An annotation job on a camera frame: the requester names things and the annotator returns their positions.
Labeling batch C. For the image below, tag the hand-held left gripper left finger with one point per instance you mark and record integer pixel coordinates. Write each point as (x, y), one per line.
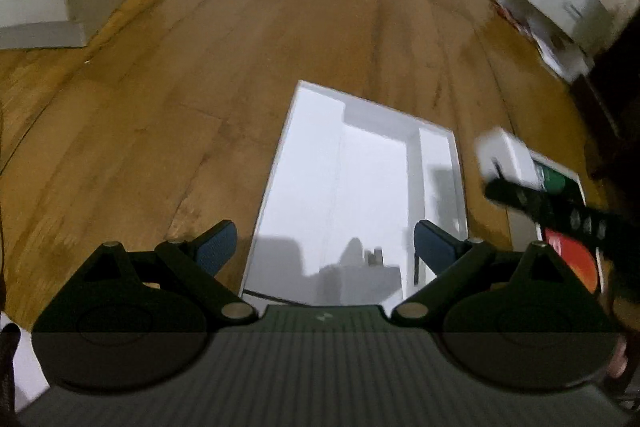
(218, 248)

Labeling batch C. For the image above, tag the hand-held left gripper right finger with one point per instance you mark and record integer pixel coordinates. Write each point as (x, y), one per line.
(436, 248)

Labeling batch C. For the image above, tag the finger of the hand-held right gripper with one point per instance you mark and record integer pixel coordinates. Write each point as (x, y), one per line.
(560, 209)

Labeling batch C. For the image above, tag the white box with coloured circles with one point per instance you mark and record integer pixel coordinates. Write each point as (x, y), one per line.
(570, 252)

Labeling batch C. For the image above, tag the papers on floor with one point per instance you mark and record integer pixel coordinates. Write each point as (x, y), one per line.
(550, 42)

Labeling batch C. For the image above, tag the dark furniture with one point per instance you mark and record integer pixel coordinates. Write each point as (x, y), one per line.
(617, 107)

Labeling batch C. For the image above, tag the white storage box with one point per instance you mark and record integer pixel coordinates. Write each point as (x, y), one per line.
(350, 187)

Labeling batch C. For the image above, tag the small white box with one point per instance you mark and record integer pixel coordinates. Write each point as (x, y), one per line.
(507, 157)

